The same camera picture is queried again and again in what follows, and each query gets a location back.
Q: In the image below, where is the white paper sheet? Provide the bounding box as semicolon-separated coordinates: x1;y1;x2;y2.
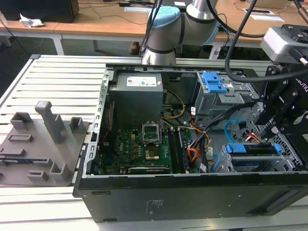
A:
249;13;282;22

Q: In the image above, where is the black box on desk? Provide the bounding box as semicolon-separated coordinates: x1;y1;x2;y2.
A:
0;0;80;24

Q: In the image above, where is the orange red disk power wire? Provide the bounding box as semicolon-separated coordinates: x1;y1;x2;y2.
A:
244;133;265;143

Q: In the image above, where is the black graphics card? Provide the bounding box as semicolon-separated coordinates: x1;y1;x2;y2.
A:
127;166;170;174

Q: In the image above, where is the brown shoe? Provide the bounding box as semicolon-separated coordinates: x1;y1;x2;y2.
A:
129;41;140;55

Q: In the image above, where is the blue disk data wire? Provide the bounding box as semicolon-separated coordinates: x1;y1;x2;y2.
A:
225;119;246;145

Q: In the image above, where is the crumpled white paper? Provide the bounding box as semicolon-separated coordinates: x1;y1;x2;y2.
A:
19;13;46;28

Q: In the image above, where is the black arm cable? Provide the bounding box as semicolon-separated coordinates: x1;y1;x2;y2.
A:
138;0;163;59

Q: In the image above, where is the grey power supply unit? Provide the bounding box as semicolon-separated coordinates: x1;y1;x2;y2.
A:
107;73;164;130

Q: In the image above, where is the black open PC case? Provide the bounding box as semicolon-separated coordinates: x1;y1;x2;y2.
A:
72;63;308;223

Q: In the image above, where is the orange wire bundle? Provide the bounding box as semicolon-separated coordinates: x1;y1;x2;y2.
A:
187;120;210;163

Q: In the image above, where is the yellow power wire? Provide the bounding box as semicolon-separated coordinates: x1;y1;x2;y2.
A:
160;90;186;120

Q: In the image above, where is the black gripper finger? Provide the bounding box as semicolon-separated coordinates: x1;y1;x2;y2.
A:
255;65;289;126
262;113;298;142

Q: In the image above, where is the hard disk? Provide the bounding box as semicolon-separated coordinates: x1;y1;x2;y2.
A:
226;142;282;169

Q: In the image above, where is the black RAM slot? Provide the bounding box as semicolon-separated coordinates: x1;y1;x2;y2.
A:
177;128;191;174
167;128;180;174

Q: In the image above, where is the grey metal disk bay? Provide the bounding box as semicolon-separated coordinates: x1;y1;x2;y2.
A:
211;141;304;173

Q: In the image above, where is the wooden desk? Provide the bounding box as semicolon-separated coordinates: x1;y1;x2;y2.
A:
0;0;308;56

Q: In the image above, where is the metal socket cover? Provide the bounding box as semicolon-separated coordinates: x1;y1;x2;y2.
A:
141;122;161;146

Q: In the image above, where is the grey metal drive cage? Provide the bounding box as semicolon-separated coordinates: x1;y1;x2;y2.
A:
193;71;263;124

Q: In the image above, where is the blue plastic cage latch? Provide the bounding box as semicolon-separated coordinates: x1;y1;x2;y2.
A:
203;72;227;93

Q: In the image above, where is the grey parts rack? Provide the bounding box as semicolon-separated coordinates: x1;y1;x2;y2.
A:
0;100;91;187

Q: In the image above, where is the blue hanging cable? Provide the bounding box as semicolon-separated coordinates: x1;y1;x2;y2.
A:
219;24;236;52

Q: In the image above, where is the green motherboard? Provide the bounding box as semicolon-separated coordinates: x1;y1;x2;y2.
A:
100;127;200;175

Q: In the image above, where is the CPU socket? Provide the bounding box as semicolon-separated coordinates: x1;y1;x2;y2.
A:
145;148;161;161

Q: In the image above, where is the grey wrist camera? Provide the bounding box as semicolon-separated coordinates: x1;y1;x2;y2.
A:
260;26;308;66

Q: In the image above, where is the black cable bundle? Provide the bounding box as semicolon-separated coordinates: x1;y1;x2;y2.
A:
190;101;258;147

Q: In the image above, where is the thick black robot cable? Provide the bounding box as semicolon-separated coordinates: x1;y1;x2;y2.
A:
206;0;299;84

